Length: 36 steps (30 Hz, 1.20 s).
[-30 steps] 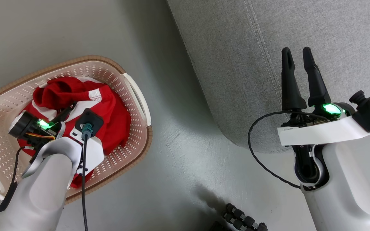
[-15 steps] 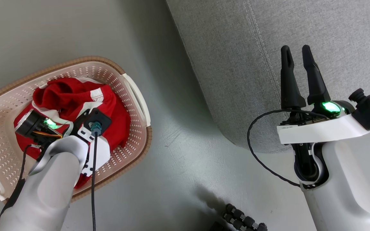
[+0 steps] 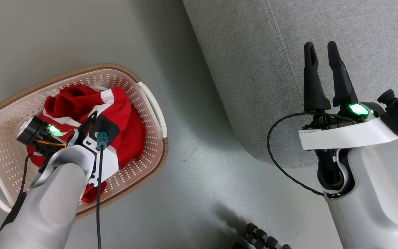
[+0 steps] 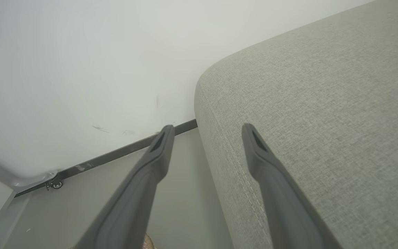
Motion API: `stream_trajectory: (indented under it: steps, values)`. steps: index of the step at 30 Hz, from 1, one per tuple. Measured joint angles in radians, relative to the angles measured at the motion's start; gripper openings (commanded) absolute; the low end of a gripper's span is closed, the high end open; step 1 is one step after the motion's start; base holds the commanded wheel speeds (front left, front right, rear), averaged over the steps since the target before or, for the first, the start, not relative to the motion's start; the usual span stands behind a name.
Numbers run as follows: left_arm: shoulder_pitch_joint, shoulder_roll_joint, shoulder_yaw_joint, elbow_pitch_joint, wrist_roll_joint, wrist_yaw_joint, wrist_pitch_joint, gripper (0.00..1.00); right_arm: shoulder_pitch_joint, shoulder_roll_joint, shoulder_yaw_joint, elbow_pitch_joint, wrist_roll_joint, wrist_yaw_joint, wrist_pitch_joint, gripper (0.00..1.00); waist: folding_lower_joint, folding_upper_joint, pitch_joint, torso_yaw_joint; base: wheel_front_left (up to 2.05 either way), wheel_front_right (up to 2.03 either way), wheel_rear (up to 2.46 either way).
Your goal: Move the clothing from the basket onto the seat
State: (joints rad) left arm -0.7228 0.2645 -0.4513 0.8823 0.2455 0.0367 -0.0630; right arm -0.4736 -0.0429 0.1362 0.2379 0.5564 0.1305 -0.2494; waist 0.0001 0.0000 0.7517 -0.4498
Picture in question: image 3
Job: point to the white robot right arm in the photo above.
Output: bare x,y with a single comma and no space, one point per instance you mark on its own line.
368,207

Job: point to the grey fabric sofa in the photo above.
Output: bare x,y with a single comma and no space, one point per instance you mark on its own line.
254,69

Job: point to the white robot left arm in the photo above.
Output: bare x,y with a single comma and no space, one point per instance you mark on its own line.
47,211

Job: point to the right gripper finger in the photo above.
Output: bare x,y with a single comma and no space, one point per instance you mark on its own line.
313,83
340,79

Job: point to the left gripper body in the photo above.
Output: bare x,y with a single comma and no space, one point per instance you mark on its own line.
31,130

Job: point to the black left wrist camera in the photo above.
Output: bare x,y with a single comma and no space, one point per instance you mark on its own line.
108,127

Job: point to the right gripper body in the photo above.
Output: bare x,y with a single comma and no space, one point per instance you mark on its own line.
344,136

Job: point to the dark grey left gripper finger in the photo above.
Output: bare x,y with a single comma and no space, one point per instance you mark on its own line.
87,123

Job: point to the cream perforated laundry basket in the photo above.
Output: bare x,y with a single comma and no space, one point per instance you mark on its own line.
140,114

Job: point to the red and white garment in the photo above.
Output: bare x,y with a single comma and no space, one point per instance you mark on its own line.
130,128

